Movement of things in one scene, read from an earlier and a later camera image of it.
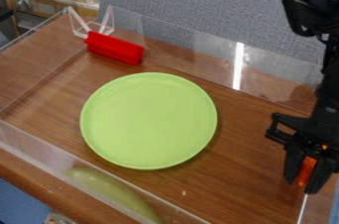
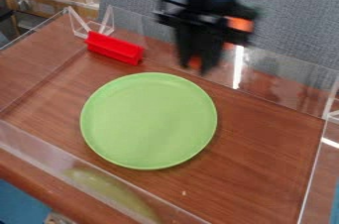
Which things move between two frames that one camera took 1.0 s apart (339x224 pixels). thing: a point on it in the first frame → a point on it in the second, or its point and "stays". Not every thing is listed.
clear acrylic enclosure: (134, 121) stays
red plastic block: (116, 48) stays
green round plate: (149, 121) stays
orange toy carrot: (306, 170) → (234, 22)
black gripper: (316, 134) → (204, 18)
